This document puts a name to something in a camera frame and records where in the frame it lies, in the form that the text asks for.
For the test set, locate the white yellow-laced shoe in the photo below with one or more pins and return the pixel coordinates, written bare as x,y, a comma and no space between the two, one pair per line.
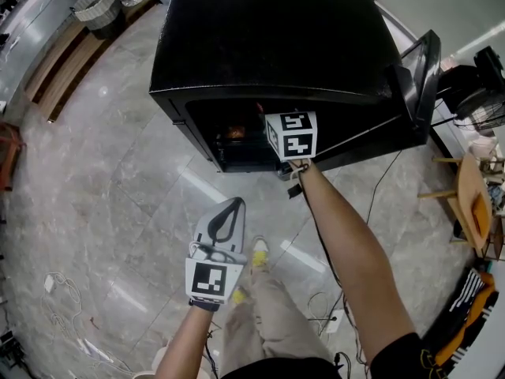
238,295
260,253

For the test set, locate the wooden pallet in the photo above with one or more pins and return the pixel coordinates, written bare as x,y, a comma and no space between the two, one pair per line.
67,61

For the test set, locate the red stool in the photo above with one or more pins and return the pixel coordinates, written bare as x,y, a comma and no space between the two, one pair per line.
10,152

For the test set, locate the beige trousers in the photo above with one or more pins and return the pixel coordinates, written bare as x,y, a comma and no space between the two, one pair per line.
268,322

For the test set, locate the black cabinet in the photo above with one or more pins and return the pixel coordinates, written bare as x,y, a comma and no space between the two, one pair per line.
268,38

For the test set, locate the orange drink bottle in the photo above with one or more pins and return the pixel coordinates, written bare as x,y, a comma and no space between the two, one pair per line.
236,132

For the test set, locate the striped orange black bag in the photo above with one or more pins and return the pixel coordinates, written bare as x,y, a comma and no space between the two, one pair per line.
469,310

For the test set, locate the black wrist band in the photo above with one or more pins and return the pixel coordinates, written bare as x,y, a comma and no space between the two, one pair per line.
204,305

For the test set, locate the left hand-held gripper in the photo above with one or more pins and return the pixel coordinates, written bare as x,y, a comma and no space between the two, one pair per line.
209,278

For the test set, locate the person's left forearm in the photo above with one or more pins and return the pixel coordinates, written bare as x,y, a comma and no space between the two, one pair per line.
185,342

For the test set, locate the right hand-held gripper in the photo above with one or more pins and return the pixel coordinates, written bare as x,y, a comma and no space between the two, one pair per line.
294,136

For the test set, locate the wooden chair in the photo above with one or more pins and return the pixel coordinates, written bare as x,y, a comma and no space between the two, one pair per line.
471,196

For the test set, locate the white ribbed basket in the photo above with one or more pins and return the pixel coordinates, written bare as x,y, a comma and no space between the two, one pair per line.
94,6

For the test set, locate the black floor fan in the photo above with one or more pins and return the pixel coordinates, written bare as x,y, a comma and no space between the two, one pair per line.
479,107

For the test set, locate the person's right forearm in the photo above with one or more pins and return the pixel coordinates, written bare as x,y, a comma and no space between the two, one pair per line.
347,251

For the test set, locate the black shirt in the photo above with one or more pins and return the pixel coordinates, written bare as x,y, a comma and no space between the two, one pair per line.
398,357

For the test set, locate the white power strip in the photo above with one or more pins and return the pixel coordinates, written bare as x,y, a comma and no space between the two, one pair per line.
334,322

